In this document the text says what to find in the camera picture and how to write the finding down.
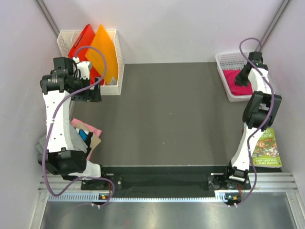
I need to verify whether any pink red t shirt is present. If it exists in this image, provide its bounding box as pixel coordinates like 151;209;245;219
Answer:
223;70;253;96

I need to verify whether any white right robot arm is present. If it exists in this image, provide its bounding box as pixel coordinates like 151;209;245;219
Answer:
222;52;282;189

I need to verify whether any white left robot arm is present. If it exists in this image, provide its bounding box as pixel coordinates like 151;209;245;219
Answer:
38;57;108;189

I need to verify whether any white plastic mesh basket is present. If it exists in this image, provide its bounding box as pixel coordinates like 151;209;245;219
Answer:
215;51;251;102

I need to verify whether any brown folded cloth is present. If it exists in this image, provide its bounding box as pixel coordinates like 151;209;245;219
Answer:
90;134;101;154

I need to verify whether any red plastic folder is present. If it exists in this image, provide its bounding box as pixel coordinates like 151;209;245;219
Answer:
67;23;103;80

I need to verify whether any grey folded t shirt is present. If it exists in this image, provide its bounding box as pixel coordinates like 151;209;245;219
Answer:
36;124;88;154

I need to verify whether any orange plastic folder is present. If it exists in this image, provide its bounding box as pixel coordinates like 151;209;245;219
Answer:
85;24;118;85

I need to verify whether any white file organizer rack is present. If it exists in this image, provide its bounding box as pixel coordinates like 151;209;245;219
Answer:
57;29;125;96

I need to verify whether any green treehouse book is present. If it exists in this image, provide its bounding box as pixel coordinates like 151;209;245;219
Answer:
252;127;282;168

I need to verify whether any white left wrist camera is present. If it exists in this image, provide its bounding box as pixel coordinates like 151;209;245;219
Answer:
72;57;92;80

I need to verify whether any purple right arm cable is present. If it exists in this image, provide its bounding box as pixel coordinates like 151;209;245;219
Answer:
234;37;274;206

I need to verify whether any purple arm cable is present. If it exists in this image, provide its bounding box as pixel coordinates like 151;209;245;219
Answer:
234;37;274;206
42;46;108;197

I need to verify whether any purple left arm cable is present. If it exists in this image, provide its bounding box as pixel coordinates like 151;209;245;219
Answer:
42;46;108;197

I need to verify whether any aluminium front rail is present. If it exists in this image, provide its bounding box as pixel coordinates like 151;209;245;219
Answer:
48;172;298;204

